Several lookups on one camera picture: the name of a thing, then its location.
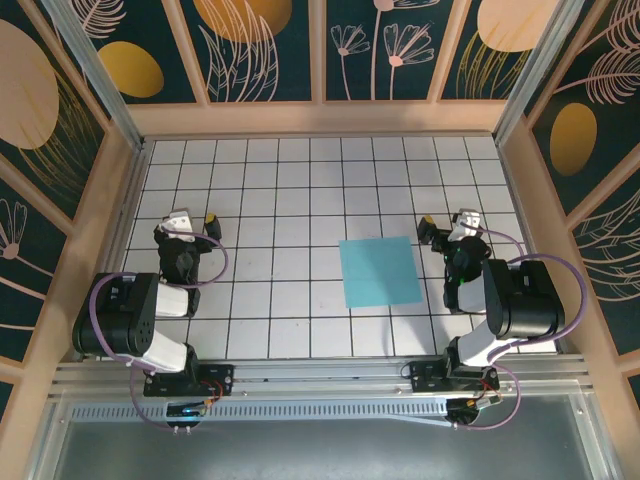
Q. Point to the aluminium corner post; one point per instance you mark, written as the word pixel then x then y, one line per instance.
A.
pixel 536 75
pixel 96 75

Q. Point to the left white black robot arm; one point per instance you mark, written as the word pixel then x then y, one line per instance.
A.
pixel 172 302

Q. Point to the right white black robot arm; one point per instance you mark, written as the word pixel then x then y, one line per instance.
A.
pixel 525 305

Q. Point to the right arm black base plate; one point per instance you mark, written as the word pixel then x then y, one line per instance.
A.
pixel 422 377

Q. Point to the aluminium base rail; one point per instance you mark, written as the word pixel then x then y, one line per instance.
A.
pixel 320 375

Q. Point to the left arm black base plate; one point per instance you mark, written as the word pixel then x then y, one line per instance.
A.
pixel 220 375

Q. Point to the light blue paper sheet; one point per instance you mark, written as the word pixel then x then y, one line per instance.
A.
pixel 380 272

